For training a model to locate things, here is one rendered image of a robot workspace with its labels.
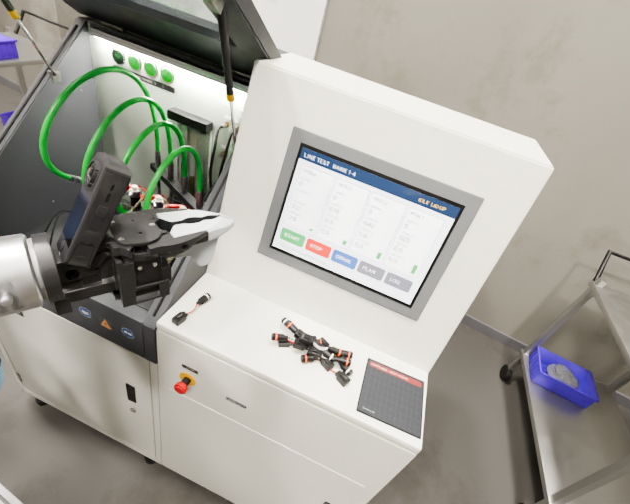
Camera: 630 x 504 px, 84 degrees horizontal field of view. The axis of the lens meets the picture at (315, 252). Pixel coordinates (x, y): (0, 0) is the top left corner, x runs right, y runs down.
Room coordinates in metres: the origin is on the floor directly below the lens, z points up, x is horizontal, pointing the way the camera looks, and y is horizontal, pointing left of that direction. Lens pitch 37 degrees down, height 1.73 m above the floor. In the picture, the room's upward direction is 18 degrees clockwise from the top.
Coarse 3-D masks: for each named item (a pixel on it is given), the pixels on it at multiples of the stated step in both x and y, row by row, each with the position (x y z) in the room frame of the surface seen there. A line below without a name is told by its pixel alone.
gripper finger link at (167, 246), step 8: (200, 232) 0.32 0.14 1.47; (160, 240) 0.28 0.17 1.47; (168, 240) 0.28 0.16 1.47; (176, 240) 0.29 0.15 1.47; (184, 240) 0.29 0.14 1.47; (192, 240) 0.30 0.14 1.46; (200, 240) 0.31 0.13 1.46; (136, 248) 0.27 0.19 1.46; (144, 248) 0.27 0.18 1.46; (152, 248) 0.26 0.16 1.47; (160, 248) 0.27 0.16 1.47; (168, 248) 0.28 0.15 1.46; (176, 248) 0.28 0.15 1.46; (184, 248) 0.29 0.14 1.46; (168, 256) 0.27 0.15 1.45
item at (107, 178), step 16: (96, 160) 0.28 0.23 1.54; (112, 160) 0.28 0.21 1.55; (96, 176) 0.26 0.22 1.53; (112, 176) 0.27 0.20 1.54; (128, 176) 0.28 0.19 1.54; (80, 192) 0.27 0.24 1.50; (96, 192) 0.25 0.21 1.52; (112, 192) 0.26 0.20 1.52; (80, 208) 0.25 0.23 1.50; (96, 208) 0.25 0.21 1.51; (112, 208) 0.26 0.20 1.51; (80, 224) 0.24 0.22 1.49; (96, 224) 0.25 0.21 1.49; (64, 240) 0.24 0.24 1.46; (80, 240) 0.23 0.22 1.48; (96, 240) 0.24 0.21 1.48; (64, 256) 0.22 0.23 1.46; (80, 256) 0.23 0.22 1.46
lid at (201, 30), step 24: (72, 0) 1.09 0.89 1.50; (96, 0) 1.00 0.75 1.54; (120, 0) 0.97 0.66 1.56; (144, 0) 0.93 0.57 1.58; (168, 0) 0.88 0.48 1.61; (192, 0) 0.83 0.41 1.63; (216, 0) 0.71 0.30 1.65; (240, 0) 0.74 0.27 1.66; (120, 24) 1.12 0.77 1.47; (144, 24) 1.03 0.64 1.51; (168, 24) 0.96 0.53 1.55; (192, 24) 0.94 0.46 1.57; (216, 24) 0.90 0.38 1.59; (240, 24) 0.80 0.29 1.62; (264, 24) 0.86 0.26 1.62; (192, 48) 1.06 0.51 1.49; (216, 48) 0.98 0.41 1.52; (240, 48) 0.92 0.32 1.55; (264, 48) 0.87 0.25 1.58; (240, 72) 1.09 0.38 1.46
